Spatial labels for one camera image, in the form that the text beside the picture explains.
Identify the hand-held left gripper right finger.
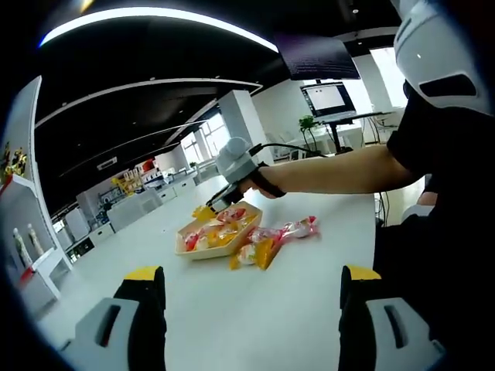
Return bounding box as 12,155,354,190
337,264,448,371

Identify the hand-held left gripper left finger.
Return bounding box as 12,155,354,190
57,264,169,371

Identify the heap of marshmallows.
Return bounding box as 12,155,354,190
182,206,259,252

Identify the cream hexagonal bowl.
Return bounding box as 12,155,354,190
174,200,264,261

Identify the pink marshmallow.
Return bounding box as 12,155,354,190
247,226,291,245
281,215,323,241

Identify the orange marshmallow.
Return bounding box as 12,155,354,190
229,238,285,271

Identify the person's right hand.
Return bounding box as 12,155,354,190
241,165,287,199

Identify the white cabinet row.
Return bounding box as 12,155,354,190
156,179,198,202

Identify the white mesh partition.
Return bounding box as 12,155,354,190
108,189,163,233

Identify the potted green plant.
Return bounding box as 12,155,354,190
297,114,323,154

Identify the yellow crane model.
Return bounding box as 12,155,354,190
111,175,136,196

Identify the white table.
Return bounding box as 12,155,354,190
36,175,382,371

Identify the black standing desk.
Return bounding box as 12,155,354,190
316,110,395,154

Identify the ceiling air vent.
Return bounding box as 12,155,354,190
96,156,119,172

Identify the bright computer screen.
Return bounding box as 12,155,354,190
299,80,359,121

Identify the white box appliance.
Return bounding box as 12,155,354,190
63,208,92,243

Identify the white bottle yellow label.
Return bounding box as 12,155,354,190
29,226,43,258

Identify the white bottle green label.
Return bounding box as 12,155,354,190
12,227,30,267

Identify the large dark screen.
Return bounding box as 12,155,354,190
275,32,361,81

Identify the ceiling light strip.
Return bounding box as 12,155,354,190
38,6,279,53

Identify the person in black shirt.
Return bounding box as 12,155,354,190
373,96,495,349

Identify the white display shelf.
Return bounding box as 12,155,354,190
0,75,74,322

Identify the black yellow snack packet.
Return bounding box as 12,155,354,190
0,141,29,186

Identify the white chest device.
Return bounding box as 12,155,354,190
390,0,492,114

